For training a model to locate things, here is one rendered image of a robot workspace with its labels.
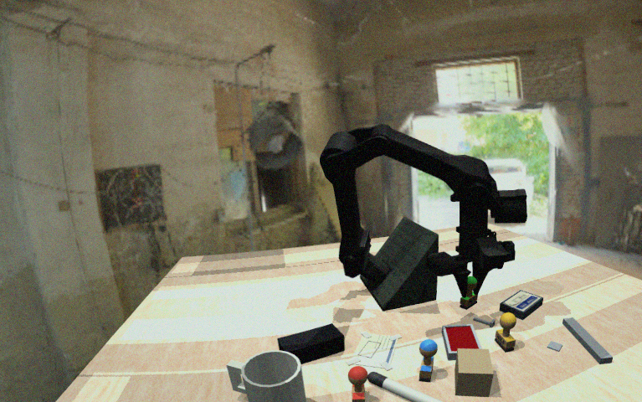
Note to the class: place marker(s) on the grey rectangular bar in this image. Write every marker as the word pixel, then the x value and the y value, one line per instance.
pixel 589 343

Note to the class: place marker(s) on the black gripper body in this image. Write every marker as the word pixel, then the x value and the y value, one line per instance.
pixel 443 264

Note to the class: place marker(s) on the yellow rubber stamp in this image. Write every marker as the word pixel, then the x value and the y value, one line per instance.
pixel 503 337

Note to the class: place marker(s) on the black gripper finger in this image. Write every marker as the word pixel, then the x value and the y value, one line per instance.
pixel 479 275
pixel 461 279

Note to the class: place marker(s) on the grey mug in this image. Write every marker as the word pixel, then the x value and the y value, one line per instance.
pixel 272 376

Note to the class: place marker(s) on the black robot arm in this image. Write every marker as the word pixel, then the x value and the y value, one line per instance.
pixel 467 176

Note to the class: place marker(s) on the white marker with black cap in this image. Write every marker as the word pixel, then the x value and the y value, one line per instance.
pixel 399 389

